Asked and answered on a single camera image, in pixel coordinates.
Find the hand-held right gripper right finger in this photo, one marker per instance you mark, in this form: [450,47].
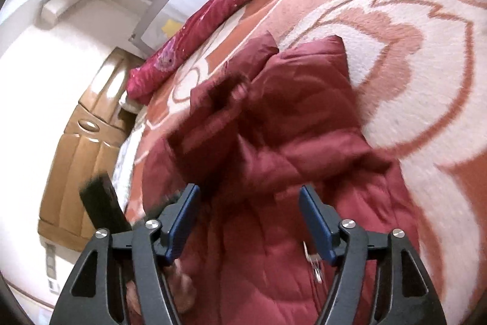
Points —
[314,222]

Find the wooden headboard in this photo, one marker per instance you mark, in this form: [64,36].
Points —
[83,157]

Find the dark red padded jacket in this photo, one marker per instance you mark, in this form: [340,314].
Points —
[266,142]

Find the red sequined rolled quilt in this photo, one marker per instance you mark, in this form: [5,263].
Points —
[228,1]

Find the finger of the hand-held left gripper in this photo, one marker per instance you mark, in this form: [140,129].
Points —
[102,203]

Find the white pillow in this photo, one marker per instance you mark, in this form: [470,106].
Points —
[130,106]

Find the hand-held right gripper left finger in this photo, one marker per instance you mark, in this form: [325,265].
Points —
[182,218]

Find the white wall box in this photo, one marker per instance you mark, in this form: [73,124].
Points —
[68,1]

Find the orange white floral blanket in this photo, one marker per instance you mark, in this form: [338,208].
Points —
[399,43]

